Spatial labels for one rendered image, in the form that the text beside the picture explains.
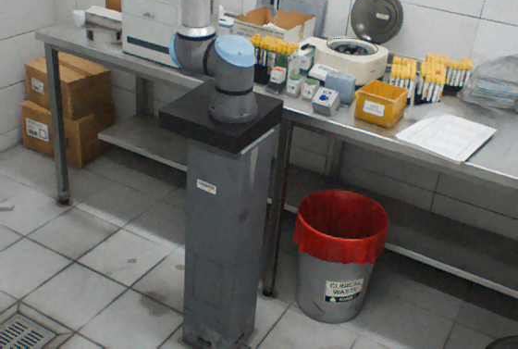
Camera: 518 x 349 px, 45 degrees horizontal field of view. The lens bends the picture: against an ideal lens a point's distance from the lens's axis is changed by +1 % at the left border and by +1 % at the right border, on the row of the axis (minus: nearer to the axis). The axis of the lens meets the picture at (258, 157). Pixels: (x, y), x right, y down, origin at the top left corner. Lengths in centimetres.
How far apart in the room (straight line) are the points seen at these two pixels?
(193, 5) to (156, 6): 58
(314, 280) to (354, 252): 22
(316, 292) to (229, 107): 94
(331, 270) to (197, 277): 51
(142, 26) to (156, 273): 104
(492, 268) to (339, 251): 65
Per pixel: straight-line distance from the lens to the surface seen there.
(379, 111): 210
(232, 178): 190
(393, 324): 266
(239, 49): 180
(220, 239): 205
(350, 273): 240
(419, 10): 262
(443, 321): 274
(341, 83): 221
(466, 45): 260
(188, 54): 188
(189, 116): 191
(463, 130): 218
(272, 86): 227
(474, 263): 264
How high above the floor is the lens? 176
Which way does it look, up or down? 29 degrees down
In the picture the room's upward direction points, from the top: 5 degrees clockwise
